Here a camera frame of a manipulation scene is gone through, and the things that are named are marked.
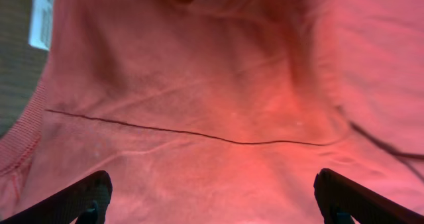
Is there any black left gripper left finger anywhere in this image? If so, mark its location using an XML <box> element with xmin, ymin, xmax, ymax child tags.
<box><xmin>1</xmin><ymin>170</ymin><xmax>113</xmax><ymax>224</ymax></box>

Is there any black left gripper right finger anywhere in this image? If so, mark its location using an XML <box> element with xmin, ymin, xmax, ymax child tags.
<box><xmin>313</xmin><ymin>168</ymin><xmax>423</xmax><ymax>224</ymax></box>

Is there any orange red t-shirt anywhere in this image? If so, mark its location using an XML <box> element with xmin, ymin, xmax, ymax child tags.
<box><xmin>1</xmin><ymin>0</ymin><xmax>423</xmax><ymax>223</ymax></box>

